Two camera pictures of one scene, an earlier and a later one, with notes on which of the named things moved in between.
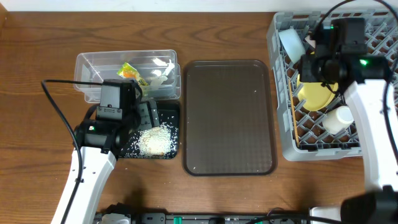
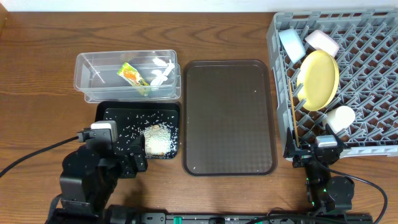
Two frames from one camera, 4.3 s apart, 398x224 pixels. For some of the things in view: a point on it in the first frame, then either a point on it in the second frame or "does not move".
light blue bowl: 293,44 does not move
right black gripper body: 311,71 to 306,154
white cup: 336,120 does not move
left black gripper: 144,111 to 131,160
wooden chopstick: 293,111 does not move
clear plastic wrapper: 161,76 does not move
